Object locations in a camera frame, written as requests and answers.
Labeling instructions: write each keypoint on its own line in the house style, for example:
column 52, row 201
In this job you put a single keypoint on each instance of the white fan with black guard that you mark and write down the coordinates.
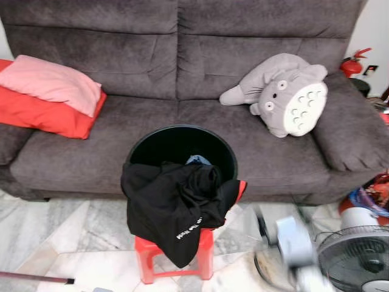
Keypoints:
column 369, row 260

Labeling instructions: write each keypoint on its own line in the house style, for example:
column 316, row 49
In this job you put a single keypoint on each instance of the brown fabric sofa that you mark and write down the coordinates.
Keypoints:
column 91, row 152

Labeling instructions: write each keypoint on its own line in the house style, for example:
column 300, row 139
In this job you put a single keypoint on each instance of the black white wall socket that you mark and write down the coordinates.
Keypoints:
column 371, row 70

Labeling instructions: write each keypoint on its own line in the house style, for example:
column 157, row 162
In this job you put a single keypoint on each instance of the pink pillow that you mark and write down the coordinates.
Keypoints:
column 51, row 82

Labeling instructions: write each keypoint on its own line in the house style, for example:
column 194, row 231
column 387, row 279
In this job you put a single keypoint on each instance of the red pillow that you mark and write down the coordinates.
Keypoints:
column 48, row 118

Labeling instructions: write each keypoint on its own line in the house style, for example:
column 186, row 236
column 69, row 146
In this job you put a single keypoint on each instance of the red plastic stool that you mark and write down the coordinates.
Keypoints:
column 144, row 255

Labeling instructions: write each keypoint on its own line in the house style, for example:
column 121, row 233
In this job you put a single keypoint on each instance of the dark red rod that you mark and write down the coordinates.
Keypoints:
column 36, row 277

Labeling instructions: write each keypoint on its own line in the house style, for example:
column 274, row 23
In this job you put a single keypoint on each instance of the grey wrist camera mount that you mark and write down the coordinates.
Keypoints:
column 295, row 240
column 102, row 290

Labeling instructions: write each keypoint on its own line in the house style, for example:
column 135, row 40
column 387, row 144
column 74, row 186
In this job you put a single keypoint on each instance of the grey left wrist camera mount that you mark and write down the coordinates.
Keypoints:
column 102, row 290

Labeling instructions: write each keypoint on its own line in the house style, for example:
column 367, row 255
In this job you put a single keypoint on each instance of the black shirt with red trim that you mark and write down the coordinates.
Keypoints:
column 170, row 207

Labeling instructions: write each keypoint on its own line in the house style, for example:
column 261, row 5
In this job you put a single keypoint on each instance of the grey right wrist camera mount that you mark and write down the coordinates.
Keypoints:
column 295, row 240

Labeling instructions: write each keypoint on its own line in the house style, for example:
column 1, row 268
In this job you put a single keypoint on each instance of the grey totoro plush toy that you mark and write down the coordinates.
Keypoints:
column 285, row 91

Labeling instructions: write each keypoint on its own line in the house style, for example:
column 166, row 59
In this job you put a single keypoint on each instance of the red round container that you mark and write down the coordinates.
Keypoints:
column 345, row 204

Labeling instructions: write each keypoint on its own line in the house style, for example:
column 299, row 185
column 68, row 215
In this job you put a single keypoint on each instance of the clear blue plastic bag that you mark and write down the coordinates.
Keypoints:
column 371, row 191

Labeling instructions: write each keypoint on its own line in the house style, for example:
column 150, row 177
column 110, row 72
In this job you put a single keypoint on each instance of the red fire extinguisher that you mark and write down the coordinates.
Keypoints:
column 351, row 66

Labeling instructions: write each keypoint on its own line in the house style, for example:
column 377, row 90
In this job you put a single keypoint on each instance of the white round container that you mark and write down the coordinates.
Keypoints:
column 358, row 218

